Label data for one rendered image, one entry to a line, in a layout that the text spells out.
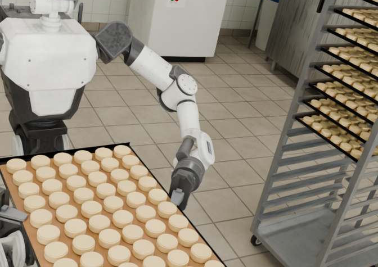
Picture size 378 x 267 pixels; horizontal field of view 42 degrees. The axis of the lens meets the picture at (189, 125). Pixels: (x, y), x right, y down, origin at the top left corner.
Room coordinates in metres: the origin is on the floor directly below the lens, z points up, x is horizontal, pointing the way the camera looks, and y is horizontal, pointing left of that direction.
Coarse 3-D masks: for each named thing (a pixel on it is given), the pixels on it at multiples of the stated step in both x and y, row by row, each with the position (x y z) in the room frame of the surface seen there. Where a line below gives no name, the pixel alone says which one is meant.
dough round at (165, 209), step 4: (160, 204) 1.04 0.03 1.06; (164, 204) 1.04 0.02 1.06; (168, 204) 1.04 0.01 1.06; (172, 204) 1.05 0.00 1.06; (160, 208) 1.02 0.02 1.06; (164, 208) 1.02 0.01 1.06; (168, 208) 1.03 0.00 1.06; (172, 208) 1.03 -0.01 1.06; (176, 208) 1.04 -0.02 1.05; (160, 212) 1.01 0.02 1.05; (164, 212) 1.01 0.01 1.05; (168, 212) 1.01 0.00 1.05; (172, 212) 1.01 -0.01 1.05; (164, 216) 1.01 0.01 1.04; (168, 216) 1.01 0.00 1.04
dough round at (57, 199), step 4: (56, 192) 0.99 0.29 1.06; (60, 192) 0.99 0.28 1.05; (52, 196) 0.97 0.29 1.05; (56, 196) 0.97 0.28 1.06; (60, 196) 0.98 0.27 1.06; (64, 196) 0.98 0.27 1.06; (68, 196) 0.98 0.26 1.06; (52, 200) 0.96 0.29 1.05; (56, 200) 0.96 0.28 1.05; (60, 200) 0.96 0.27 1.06; (64, 200) 0.97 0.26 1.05; (68, 200) 0.97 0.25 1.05; (52, 204) 0.95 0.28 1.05; (56, 204) 0.95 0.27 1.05; (60, 204) 0.95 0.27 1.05; (64, 204) 0.96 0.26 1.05; (68, 204) 0.97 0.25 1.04; (56, 208) 0.95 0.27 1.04
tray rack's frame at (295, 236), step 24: (336, 192) 2.59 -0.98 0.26; (288, 216) 2.39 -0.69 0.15; (312, 216) 2.44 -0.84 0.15; (264, 240) 2.12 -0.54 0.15; (288, 240) 2.17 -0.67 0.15; (312, 240) 2.22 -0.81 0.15; (336, 240) 2.27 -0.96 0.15; (288, 264) 1.97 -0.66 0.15; (312, 264) 2.02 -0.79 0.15; (336, 264) 2.06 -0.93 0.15; (360, 264) 2.10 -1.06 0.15
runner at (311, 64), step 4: (312, 64) 2.21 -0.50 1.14; (316, 64) 2.22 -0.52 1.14; (320, 64) 2.24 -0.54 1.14; (324, 64) 2.26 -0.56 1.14; (328, 64) 2.28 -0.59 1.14; (332, 64) 2.29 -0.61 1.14; (336, 64) 2.31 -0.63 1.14; (340, 64) 2.33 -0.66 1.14; (344, 64) 2.35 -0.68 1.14; (308, 68) 2.19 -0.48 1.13; (312, 68) 2.20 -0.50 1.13
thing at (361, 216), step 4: (368, 212) 2.04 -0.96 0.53; (372, 212) 2.06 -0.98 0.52; (376, 212) 2.08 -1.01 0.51; (356, 216) 1.98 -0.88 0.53; (360, 216) 2.00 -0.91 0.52; (364, 216) 2.02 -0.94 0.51; (368, 216) 2.04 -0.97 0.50; (344, 220) 1.92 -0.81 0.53; (348, 220) 1.94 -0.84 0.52; (352, 220) 1.96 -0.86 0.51; (356, 220) 1.98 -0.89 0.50; (328, 224) 1.90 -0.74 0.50; (344, 224) 1.93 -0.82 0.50; (328, 228) 1.87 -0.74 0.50
